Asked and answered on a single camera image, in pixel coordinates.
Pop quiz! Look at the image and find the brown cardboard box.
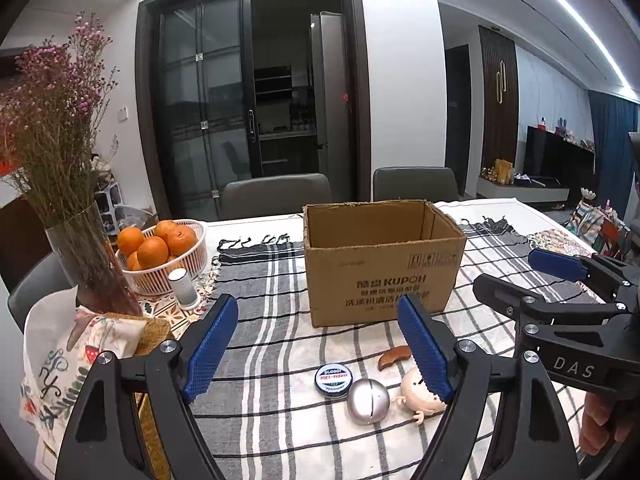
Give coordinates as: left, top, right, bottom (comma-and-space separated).
302, 200, 468, 329

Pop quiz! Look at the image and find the person's right hand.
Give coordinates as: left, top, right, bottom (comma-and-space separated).
580, 391, 640, 457

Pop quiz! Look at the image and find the floral print cloth bag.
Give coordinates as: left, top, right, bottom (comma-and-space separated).
20, 285, 149, 442

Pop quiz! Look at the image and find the white storage rack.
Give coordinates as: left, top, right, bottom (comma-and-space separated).
92, 179, 122, 227

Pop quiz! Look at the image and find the silver metal ball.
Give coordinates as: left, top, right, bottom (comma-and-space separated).
347, 378, 391, 426

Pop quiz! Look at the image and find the colourful patterned bag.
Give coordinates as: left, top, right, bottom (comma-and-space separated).
569, 187, 632, 257

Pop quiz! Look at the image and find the patterned table cover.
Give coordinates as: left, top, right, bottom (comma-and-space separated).
140, 225, 598, 333

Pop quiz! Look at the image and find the grey dining chair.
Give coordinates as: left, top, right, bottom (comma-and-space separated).
372, 166, 461, 204
7, 252, 77, 332
220, 173, 334, 221

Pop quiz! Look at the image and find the dried pink flower bunch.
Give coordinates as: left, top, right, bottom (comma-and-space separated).
0, 12, 122, 241

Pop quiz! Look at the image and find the white plastic basket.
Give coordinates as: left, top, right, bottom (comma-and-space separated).
115, 220, 208, 296

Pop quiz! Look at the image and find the brown wooden comb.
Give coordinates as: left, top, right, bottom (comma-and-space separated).
377, 345, 412, 371

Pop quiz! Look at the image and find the white toy figure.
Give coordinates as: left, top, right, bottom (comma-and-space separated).
391, 367, 448, 424

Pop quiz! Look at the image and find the dark sliding glass door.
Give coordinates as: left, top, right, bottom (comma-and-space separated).
137, 0, 371, 221

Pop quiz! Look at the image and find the silver refrigerator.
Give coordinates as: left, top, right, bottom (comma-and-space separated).
308, 12, 351, 182

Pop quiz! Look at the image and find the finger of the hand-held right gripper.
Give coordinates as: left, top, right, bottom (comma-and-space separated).
528, 248, 640, 303
472, 273, 632, 333

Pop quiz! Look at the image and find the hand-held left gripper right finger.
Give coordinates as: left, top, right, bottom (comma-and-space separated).
396, 292, 583, 480

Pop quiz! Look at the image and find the blue curtain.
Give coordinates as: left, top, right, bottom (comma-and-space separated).
587, 89, 640, 213

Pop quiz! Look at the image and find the grey glass vase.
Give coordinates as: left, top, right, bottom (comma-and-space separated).
45, 200, 144, 317

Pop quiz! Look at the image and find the dark wooden panel door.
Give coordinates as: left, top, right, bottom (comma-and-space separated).
477, 25, 519, 177

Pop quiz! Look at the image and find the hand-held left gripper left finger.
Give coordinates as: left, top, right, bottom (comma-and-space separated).
55, 292, 240, 480

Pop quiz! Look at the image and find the grey plaid cloth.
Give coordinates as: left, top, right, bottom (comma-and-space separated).
187, 216, 607, 480

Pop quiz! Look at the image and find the round black tin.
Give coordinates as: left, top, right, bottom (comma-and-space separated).
314, 364, 351, 401

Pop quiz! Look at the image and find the black television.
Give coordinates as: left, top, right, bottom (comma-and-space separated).
523, 126, 597, 187

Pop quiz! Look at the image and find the white television cabinet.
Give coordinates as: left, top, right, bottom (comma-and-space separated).
476, 175, 571, 204

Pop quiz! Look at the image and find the small white cylinder speaker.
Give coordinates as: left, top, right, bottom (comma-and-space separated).
167, 268, 201, 310

